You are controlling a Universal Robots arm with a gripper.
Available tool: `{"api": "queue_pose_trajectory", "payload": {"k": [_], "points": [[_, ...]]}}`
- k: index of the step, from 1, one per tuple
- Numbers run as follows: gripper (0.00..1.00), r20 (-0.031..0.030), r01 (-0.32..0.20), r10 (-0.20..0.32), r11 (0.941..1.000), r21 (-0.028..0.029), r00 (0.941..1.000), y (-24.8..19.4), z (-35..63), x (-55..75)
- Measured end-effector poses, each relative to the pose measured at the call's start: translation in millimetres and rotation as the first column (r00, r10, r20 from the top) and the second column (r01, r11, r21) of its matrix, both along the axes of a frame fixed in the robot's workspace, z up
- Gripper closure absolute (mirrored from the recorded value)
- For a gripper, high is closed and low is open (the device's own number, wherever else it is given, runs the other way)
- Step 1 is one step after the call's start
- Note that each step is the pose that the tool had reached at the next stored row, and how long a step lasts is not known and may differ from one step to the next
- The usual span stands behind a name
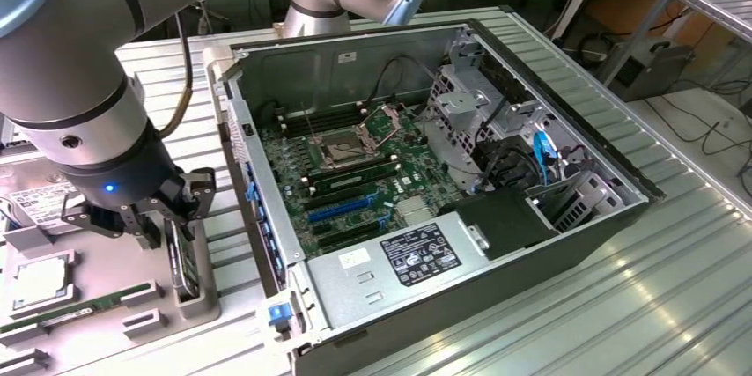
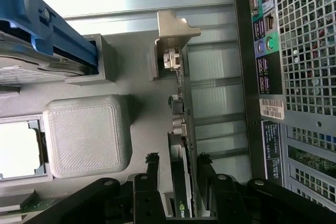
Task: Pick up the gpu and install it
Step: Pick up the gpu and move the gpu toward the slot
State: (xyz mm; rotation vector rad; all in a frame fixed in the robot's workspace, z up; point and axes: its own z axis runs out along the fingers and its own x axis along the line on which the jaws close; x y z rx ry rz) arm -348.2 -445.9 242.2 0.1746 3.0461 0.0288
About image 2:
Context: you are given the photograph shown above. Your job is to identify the black text sticker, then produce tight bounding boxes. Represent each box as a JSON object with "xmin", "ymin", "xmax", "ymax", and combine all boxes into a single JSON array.
[{"xmin": 261, "ymin": 120, "xmax": 285, "ymax": 186}]

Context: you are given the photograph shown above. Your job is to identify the grey printed parts rack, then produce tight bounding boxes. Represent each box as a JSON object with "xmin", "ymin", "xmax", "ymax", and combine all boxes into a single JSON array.
[{"xmin": 0, "ymin": 34, "xmax": 191, "ymax": 224}]

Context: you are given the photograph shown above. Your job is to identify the white barcode label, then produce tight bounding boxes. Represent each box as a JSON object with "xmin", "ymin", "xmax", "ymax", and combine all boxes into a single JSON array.
[{"xmin": 259, "ymin": 98, "xmax": 286, "ymax": 121}]

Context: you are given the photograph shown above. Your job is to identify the green RAM stick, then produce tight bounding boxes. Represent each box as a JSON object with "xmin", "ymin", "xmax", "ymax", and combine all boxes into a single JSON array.
[{"xmin": 0, "ymin": 191, "xmax": 62, "ymax": 216}]

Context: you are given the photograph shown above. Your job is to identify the silver CPU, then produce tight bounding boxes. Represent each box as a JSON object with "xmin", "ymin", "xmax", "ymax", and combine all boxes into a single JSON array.
[{"xmin": 0, "ymin": 121, "xmax": 44, "ymax": 180}]

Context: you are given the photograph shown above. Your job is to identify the black open PC case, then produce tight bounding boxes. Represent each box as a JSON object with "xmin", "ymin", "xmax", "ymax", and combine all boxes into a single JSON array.
[{"xmin": 232, "ymin": 0, "xmax": 336, "ymax": 210}]

